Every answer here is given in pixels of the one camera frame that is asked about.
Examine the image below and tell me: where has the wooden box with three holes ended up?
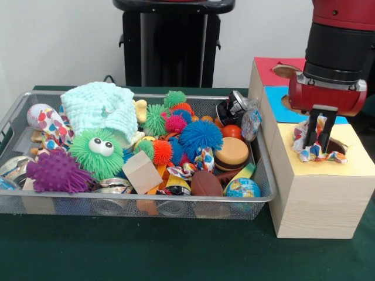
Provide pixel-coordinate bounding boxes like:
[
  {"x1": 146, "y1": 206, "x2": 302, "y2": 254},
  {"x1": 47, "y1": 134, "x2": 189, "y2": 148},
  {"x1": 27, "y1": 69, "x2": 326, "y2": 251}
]
[{"x1": 247, "y1": 57, "x2": 375, "y2": 239}]

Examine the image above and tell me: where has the plain wooden block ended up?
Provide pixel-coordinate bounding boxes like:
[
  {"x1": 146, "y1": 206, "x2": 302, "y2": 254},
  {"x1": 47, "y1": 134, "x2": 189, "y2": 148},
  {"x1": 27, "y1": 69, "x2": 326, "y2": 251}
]
[{"x1": 122, "y1": 150, "x2": 163, "y2": 195}]

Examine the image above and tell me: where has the black upright panel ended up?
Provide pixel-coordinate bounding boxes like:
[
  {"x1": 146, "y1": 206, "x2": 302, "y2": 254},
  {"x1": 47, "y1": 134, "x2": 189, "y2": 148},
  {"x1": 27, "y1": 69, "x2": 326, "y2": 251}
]
[{"x1": 336, "y1": 4, "x2": 375, "y2": 102}]

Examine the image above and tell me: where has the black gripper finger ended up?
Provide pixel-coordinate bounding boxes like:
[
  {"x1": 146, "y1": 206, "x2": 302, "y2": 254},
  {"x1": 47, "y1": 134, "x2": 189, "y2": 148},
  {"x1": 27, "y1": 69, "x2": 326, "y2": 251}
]
[
  {"x1": 318, "y1": 110, "x2": 338, "y2": 153},
  {"x1": 304, "y1": 108, "x2": 320, "y2": 148}
]

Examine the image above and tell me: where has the white baseball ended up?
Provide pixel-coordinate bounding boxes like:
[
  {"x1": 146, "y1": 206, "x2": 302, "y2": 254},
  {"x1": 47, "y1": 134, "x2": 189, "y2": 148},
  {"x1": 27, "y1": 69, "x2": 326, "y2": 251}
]
[{"x1": 26, "y1": 104, "x2": 59, "y2": 131}]

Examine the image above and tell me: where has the blue spiky rubber ball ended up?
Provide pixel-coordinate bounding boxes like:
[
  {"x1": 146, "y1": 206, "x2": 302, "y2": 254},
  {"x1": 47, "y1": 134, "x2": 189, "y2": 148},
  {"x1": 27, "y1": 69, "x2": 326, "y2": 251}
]
[{"x1": 178, "y1": 119, "x2": 224, "y2": 155}]

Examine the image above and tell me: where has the mint green knitted cloth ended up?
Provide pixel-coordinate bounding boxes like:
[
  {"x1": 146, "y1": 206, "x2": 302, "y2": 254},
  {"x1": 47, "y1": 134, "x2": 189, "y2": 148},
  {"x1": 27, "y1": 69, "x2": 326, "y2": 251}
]
[{"x1": 60, "y1": 81, "x2": 138, "y2": 146}]

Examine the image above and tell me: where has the colourful spotted cloth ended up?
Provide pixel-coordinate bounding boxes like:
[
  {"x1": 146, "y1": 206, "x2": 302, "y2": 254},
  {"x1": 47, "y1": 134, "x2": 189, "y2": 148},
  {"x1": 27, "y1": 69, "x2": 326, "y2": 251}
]
[
  {"x1": 166, "y1": 147, "x2": 214, "y2": 180},
  {"x1": 291, "y1": 115, "x2": 349, "y2": 164}
]

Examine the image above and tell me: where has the toy hamburger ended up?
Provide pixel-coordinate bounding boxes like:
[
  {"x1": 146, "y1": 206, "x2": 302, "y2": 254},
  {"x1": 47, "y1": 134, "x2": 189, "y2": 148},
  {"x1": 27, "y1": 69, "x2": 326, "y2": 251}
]
[{"x1": 213, "y1": 136, "x2": 250, "y2": 172}]

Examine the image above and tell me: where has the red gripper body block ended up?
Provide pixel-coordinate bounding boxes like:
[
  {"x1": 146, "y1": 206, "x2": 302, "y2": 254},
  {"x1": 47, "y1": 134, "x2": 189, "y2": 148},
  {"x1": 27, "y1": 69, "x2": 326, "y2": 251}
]
[{"x1": 288, "y1": 72, "x2": 368, "y2": 116}]

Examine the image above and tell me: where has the shallow clear mesh bin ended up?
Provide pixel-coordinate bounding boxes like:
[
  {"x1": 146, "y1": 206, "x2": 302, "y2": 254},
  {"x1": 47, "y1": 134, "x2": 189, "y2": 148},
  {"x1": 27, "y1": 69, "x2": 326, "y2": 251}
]
[{"x1": 0, "y1": 90, "x2": 278, "y2": 221}]

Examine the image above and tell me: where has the small globe ball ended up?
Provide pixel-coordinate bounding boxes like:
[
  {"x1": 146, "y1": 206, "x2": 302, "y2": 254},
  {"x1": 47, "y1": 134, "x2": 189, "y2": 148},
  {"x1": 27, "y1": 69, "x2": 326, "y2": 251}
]
[{"x1": 224, "y1": 177, "x2": 261, "y2": 199}]

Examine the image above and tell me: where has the small brown football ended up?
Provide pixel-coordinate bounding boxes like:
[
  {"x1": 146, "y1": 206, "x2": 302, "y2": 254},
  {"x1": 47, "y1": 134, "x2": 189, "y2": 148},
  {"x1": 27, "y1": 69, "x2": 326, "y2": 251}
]
[{"x1": 190, "y1": 170, "x2": 223, "y2": 197}]

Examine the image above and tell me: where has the purple spiky rubber toy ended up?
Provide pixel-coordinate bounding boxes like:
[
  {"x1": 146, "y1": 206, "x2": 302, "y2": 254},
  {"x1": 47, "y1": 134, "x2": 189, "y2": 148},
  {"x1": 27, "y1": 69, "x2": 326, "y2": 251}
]
[{"x1": 25, "y1": 150, "x2": 94, "y2": 194}]

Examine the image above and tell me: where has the clear plastic bottle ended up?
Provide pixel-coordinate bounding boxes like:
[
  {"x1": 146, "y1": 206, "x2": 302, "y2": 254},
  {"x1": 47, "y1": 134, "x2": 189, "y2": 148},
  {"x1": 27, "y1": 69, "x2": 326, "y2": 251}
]
[{"x1": 241, "y1": 101, "x2": 263, "y2": 142}]

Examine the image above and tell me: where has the green spiky toy with eyes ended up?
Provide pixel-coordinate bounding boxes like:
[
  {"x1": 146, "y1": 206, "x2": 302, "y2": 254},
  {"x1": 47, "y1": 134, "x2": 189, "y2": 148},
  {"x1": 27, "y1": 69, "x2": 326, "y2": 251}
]
[{"x1": 69, "y1": 128, "x2": 125, "y2": 181}]

